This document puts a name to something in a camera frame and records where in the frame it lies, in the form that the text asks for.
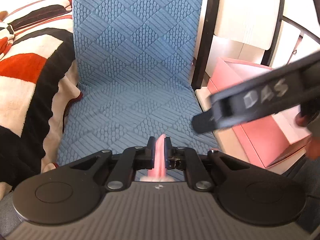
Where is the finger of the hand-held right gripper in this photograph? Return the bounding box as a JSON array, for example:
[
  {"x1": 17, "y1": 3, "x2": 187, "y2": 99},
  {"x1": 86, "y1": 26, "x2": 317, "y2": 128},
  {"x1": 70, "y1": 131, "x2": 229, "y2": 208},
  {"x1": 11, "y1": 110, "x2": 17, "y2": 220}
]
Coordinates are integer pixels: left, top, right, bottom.
[{"x1": 192, "y1": 109, "x2": 221, "y2": 135}]

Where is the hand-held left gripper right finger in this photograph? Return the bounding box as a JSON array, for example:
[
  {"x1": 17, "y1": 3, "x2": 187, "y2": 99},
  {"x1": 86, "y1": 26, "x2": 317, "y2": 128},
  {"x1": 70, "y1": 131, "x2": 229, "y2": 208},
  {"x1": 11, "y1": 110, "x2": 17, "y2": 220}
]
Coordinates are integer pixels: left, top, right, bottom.
[{"x1": 164, "y1": 137, "x2": 240, "y2": 190}]

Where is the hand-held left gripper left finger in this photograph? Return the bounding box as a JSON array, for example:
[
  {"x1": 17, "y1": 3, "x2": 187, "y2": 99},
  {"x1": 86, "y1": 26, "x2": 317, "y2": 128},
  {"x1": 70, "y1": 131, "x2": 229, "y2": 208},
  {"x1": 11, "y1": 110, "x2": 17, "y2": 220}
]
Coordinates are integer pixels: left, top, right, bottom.
[{"x1": 71, "y1": 136, "x2": 155, "y2": 190}]

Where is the pink shoe box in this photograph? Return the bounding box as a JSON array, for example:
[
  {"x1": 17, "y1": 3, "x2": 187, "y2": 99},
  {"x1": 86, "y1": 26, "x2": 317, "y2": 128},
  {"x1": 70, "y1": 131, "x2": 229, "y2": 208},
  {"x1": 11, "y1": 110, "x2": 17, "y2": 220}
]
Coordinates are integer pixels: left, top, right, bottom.
[{"x1": 207, "y1": 56, "x2": 313, "y2": 168}]

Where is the person's right hand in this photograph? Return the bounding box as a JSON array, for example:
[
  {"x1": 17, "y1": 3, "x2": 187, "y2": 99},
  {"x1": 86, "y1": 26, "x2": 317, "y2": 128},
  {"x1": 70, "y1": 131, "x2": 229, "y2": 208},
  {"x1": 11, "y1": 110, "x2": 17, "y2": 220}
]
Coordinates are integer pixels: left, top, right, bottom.
[{"x1": 295, "y1": 112, "x2": 320, "y2": 160}]

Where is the pink shoe box lid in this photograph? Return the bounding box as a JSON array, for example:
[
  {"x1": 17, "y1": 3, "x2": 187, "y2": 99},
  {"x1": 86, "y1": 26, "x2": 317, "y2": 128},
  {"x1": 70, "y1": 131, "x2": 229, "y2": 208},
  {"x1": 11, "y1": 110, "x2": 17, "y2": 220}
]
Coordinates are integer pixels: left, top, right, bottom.
[{"x1": 207, "y1": 79, "x2": 312, "y2": 169}]

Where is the blue textured chair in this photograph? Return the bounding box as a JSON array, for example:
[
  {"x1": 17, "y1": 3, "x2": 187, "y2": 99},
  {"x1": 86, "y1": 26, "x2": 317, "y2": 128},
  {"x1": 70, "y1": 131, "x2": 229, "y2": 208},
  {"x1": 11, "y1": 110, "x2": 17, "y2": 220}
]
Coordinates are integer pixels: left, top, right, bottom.
[{"x1": 56, "y1": 0, "x2": 218, "y2": 167}]

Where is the striped red black white blanket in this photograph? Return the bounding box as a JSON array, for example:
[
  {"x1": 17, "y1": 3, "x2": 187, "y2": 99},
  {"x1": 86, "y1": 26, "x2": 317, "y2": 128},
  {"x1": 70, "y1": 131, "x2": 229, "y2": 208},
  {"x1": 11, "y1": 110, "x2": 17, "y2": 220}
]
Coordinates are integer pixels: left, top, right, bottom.
[{"x1": 0, "y1": 0, "x2": 83, "y2": 193}]

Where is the black curved metal rail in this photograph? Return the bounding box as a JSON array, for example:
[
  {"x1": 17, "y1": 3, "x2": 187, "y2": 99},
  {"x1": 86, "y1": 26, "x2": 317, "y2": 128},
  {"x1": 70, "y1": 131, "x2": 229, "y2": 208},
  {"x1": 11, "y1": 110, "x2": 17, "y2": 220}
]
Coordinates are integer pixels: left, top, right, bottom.
[{"x1": 282, "y1": 16, "x2": 320, "y2": 46}]

